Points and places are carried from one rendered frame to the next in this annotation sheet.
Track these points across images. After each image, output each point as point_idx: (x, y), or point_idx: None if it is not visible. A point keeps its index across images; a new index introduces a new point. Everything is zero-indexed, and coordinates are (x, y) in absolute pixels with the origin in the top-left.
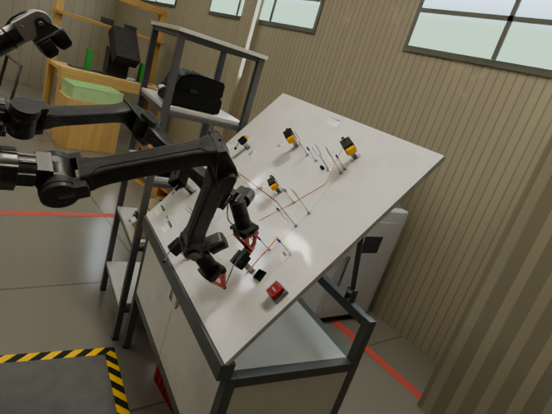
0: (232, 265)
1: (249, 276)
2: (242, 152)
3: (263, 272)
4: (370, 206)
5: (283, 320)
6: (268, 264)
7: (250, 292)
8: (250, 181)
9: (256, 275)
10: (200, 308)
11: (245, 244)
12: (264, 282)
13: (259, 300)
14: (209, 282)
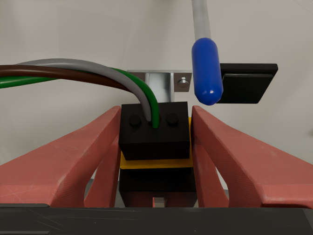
0: (31, 95)
1: (178, 98)
2: None
3: (267, 80)
4: None
5: None
6: (258, 26)
7: (232, 125)
8: None
9: (234, 98)
10: (93, 175)
11: (118, 156)
12: (290, 93)
13: (297, 128)
14: (26, 148)
